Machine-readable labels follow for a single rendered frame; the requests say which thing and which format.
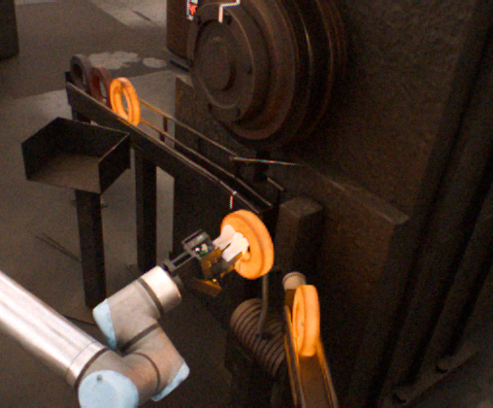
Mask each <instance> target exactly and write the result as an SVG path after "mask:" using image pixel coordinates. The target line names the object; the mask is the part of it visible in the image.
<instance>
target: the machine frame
mask: <svg viewBox="0 0 493 408"><path fill-rule="evenodd" d="M334 1H335V4H336V6H337V8H338V11H339V12H340V15H341V19H342V22H343V25H344V29H345V35H346V50H347V64H346V72H345V84H344V87H343V89H342V92H341V95H340V96H339V100H338V102H337V103H336V105H335V106H334V108H333V109H332V111H331V112H330V113H329V114H328V115H326V117H325V118H323V119H322V120H321V121H320V122H319V125H318V127H316V128H315V130H314V131H313V133H312V134H310V135H309V136H307V138H306V139H304V140H301V141H300V142H297V143H295V144H292V145H288V146H283V147H280V148H278V149H276V150H273V151H269V152H258V151H254V150H252V149H249V148H247V147H244V146H242V145H241V144H240V143H239V142H238V141H236V140H234V138H232V137H231V136H230V135H229V134H228V133H227V131H226V130H225V129H224V128H222V126H221V124H220V122H219V121H217V119H216V117H215V116H212V115H211V114H210V112H209V111H207V110H206V109H205V108H204V106H203V103H202V102H201V101H200V99H199V97H198V96H197V92H196V90H195V88H194V86H193V83H192V81H191V79H190V73H186V74H182V75H177V76H176V92H175V119H177V120H178V121H181V122H183V123H184V124H186V125H187V126H189V127H191V128H193V129H195V130H197V131H198V132H199V133H201V134H204V135H205V136H207V137H209V138H210V139H211V140H215V141H216V142H217V143H219V144H220V145H221V146H223V147H226V148H228V149H229V150H230V151H232V152H234V153H237V154H239V155H240V156H241V157H248V158H270V159H279V160H290V161H293V162H294V163H303V164H305V167H300V166H290V165H274V164H270V165H269V171H268V177H270V178H272V179H273V180H275V181H276V182H277V183H279V184H280V185H282V187H284V188H285V189H286V191H285V192H282V190H280V191H279V201H278V205H279V204H280V205H281V204H282V203H283V202H286V201H290V200H292V199H294V198H297V197H299V196H301V195H308V196H310V197H311V198H312V199H313V200H314V201H317V202H318V203H319V204H320V205H322V206H323V207H324V209H325V212H324V216H323V220H322V225H321V228H320V232H319V241H318V245H317V250H316V254H315V257H314V262H313V270H312V274H311V275H310V276H308V277H307V278H306V279H307V286H313V287H314V288H315V289H317V296H318V302H319V314H320V323H319V328H320V335H321V339H322V343H323V346H324V350H325V353H326V356H327V363H328V366H329V371H330V374H331V378H332V381H333V385H334V388H335V394H336V396H337V398H338V402H339V403H338V405H339V408H413V407H414V406H415V405H417V404H418V403H419V402H421V401H422V400H424V399H425V398H426V397H427V396H428V395H431V394H432V393H433V392H434V391H435V390H438V389H439V388H440V387H441V386H442V385H443V384H445V383H446V382H448V381H449V380H450V379H452V378H453V377H455V376H456V375H457V374H458V373H460V371H461V370H464V369H465V368H467V366H468V365H470V364H472V363H474V361H475V360H476V358H477V356H478V354H479V347H478V346H477V345H476V344H473V342H471V341H470V340H469V339H467V337H468V336H469V333H470V331H471V330H472V325H473V324H474V322H475V319H476V317H477V312H478V311H479V309H480V306H481V305H482V303H483V301H484V297H485V295H486V294H487V292H488V290H489V288H490V286H491V282H492V280H493V0H334ZM225 218H226V216H225V215H224V214H221V212H220V211H219V210H218V209H217V208H216V207H215V206H213V205H212V204H211V203H210V202H209V201H206V200H204V198H203V197H201V196H200V195H197V194H196V193H195V192H194V191H192V190H191V189H189V188H187V187H186V186H185V185H184V184H182V183H179V181H178V180H176V179H175V178H174V180H173V249H172V250H170V251H169V260H170V261H173V259H175V258H176V257H178V256H180V255H182V254H183V253H185V251H184V249H183V246H182V243H181V241H183V240H185V238H188V237H190V236H191V235H192V234H193V233H195V232H197V231H198V230H200V229H202V231H203V232H206V233H207V234H208V235H209V236H210V241H214V240H215V239H216V238H219V237H220V236H221V224H222V221H223V220H224V219H225ZM233 273H234V269H233V270H231V271H230V272H228V273H227V274H225V275H222V276H221V277H220V276H218V277H217V278H215V280H216V281H217V282H218V283H219V286H220V287H221V292H220V293H218V294H217V295H216V296H215V297H213V296H210V295H208V294H206V293H202V292H201V291H198V290H197V289H193V288H189V287H187V286H186V284H184V286H185V287H186V288H188V289H189V291H190V292H191V293H192V294H193V295H194V296H195V297H196V298H197V299H198V300H199V301H200V302H201V304H202V305H203V306H204V307H205V308H206V309H207V310H208V311H209V312H210V313H211V314H212V316H213V317H214V318H215V319H216V320H217V321H218V322H219V323H220V324H221V325H222V326H223V328H224V329H225V330H226V331H227V324H228V315H229V306H230V298H231V289H232V281H233Z"/></svg>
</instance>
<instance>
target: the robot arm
mask: <svg viewBox="0 0 493 408"><path fill-rule="evenodd" d="M196 234H197V235H198V236H197V238H194V239H192V240H191V241H190V242H189V243H188V239H190V238H192V237H193V236H195V235H196ZM181 243H182V246H183V249H184V251H185V253H183V254H182V255H180V256H178V257H176V258H175V259H173V261H170V260H169V259H168V258H167V259H165V260H164V261H162V263H163V266H164V267H163V268H162V269H161V268H160V267H158V266H156V267H155V268H154V269H151V270H149V271H148V272H147V274H145V275H142V277H141V278H139V279H138V280H136V281H135V282H132V283H131V284H129V286H127V287H126V288H124V289H122V290H120V291H119V292H117V293H116V294H114V295H112V296H111V297H110V298H109V299H108V298H106V299H105V301H103V302H102V303H101V304H100V305H98V306H97V307H96V308H94V310H93V314H92V315H93V318H94V320H95V321H96V324H97V326H98V327H99V329H100V331H101V333H102V335H103V337H104V339H105V340H106V341H107V343H108V346H109V347H110V348H108V347H107V346H102V344H100V343H99V342H98V341H96V340H95V339H93V338H92V337H90V336H89V334H86V333H85V332H83V331H82V330H81V329H80V328H79V327H77V326H76V325H74V324H73V323H71V322H69V321H68V320H67V319H65V318H64V317H63V316H62V315H59V314H58V313H57V312H56V311H55V310H54V309H51V308H50V306H49V305H47V304H46V303H44V302H43V301H42V300H40V299H39V298H38V297H37V296H34V295H33V294H32V293H31V292H30V291H29V290H26V289H24V287H22V286H21V285H18V284H17V283H16V282H15V281H14V280H12V279H11V278H9V277H8V276H7V275H5V274H4V273H3V272H1V271H0V331H1V332H2V333H3V334H4V335H5V336H8V337H9V338H10V339H11V340H12V341H13V342H15V343H16V344H18V345H19V346H20V347H21V348H22V349H23V350H25V351H26V352H27V353H29V355H31V356H33V357H34V358H35V359H37V360H38V361H40V362H41V363H42V364H43V365H44V366H45V367H47V368H48V369H50V370H51V371H52V372H53V373H54V374H56V375H58V376H59V377H60V378H61V379H62V380H63V381H66V382H67V383H68V384H69V385H70V386H71V387H72V388H73V389H74V391H76V392H77V393H78V394H79V399H80V405H81V407H82V408H138V407H139V406H140V405H142V404H144V403H145V401H147V400H148V399H150V398H151V399H152V400H153V401H158V400H159V399H160V398H162V397H164V396H165V395H166V394H168V393H169V392H170V391H172V390H173V389H174V388H175V387H176V386H177V385H178V384H180V383H181V382H182V381H183V379H184V378H185V377H187V376H188V374H189V368H188V367H187V365H186V364H185V363H184V360H183V357H181V356H180V354H179V353H178V351H177V350H176V348H175V347H174V345H172V342H171V341H170V339H169V338H168V337H167V336H166V333H165V332H164V331H163V330H162V328H161V327H160V325H159V323H158V322H157V319H159V317H161V316H162V315H163V314H165V313H167V312H168V311H170V310H171V309H172V308H173V307H175V306H177V305H179V303H181V296H182V295H184V294H185V289H184V284H186V286H187V287H189V288H193V289H197V290H198V291H201V292H202V293H206V294H208V295H210V296H213V297H215V296H216V295H217V294H218V293H220V292H221V287H220V286H219V283H218V282H217V281H216V280H215V278H217V277H218V276H220V277H221V276H222V275H225V274H227V273H228V272H230V271H231V270H233V269H234V268H235V267H236V266H237V264H238V263H239V262H240V259H241V258H242V256H243V255H244V253H245V252H246V249H247V247H248V245H249V243H248V242H247V239H246V238H245V236H244V235H242V234H241V233H240V232H235V231H234V229H233V227H232V226H231V225H225V226H224V227H223V228H222V230H221V236H220V237H219V238H216V239H215V240H214V241H210V236H209V235H208V234H207V233H206V232H203V231H202V229H200V230H198V231H197V232H195V233H193V234H192V235H191V236H190V237H188V238H185V240H183V241H181ZM221 257H223V260H222V259H221ZM116 347H118V348H119V350H120V352H121V353H122V355H123V358H121V357H120V356H119V355H118V354H117V353H115V352H113V351H112V350H115V349H116ZM111 349H112V350H111Z"/></svg>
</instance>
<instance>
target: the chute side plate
mask: <svg viewBox="0 0 493 408"><path fill-rule="evenodd" d="M65 87H66V93H67V99H68V104H69V105H70V106H71V102H70V100H72V101H73V102H74V103H75V104H77V111H78V112H80V113H81V114H84V115H85V116H86V117H87V118H89V119H91V120H93V121H94V122H95V123H97V125H99V126H104V127H108V128H111V129H115V130H118V131H122V132H125V133H130V148H131V149H133V150H134V151H135V145H134V144H136V146H138V147H140V148H141V149H142V153H143V157H144V158H147V159H148V160H149V161H150V162H152V163H153V164H155V165H156V166H158V167H159V168H160V169H161V170H162V171H165V172H167V174H169V175H170V176H171V177H173V178H175V179H176V180H178V181H179V183H182V184H184V185H185V186H186V187H187V188H189V189H191V190H192V191H194V192H195V193H196V194H197V195H200V196H201V197H203V198H204V200H206V201H209V202H210V203H211V204H212V205H213V206H215V207H216V208H217V209H218V210H219V211H220V212H221V214H224V215H225V216H226V217H227V216H228V215H229V214H234V213H235V212H238V211H240V210H246V211H249V212H252V211H251V210H250V209H249V208H247V207H246V205H245V204H243V203H242V202H241V201H240V200H238V199H237V198H236V197H235V196H234V195H232V194H231V193H230V192H228V190H227V189H224V188H223V187H222V186H221V185H220V184H219V183H216V182H215V181H214V180H213V179H211V178H210V177H208V176H206V175H205V174H204V173H202V172H201V171H198V170H197V169H196V168H194V167H193V166H191V165H189V164H187V163H186V162H185V161H184V160H182V159H181V158H178V157H177V156H175V155H174V154H173V153H170V152H168V151H167V150H166V149H165V148H163V147H162V146H160V145H158V144H156V143H155V142H154V141H153V140H150V139H149V138H148V137H147V136H146V135H144V134H142V133H140V132H139V131H137V130H136V129H135V128H134V127H131V126H129V124H127V123H125V122H124V121H122V120H120V119H118V118H117V117H116V116H115V115H113V114H110V113H109V112H108V111H106V110H105V109H103V108H101V107H100V106H98V105H97V104H96V103H94V102H93V101H90V100H89V99H88V98H86V97H85V96H83V94H80V93H78V92H77V91H76V90H74V89H73V88H71V87H69V86H68V85H65ZM231 196H232V197H233V198H232V208H230V201H231ZM253 214H254V213H253ZM254 215H256V214H254ZM256 216H257V215H256ZM257 217H258V216H257Z"/></svg>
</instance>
